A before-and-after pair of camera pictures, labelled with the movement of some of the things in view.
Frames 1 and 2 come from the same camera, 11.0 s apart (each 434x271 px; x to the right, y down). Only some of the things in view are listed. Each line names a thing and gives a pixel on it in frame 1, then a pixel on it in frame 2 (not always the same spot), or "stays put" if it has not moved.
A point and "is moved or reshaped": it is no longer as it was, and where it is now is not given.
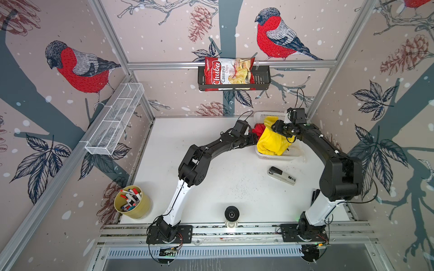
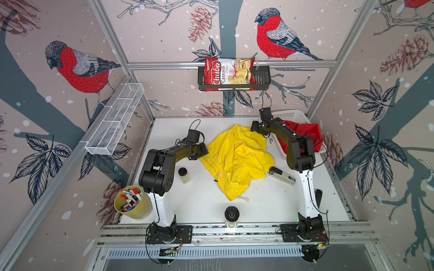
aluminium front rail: x=342 y=233 stays put
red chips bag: x=221 y=70 stays put
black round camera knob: x=231 y=214 stays put
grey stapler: x=281 y=175 stays put
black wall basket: x=262 y=81 stays put
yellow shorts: x=271 y=142 is moved or reshaped
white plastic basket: x=296 y=149 is moved or reshaped
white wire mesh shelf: x=115 y=118 stays put
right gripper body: x=283 y=129 -> x=257 y=127
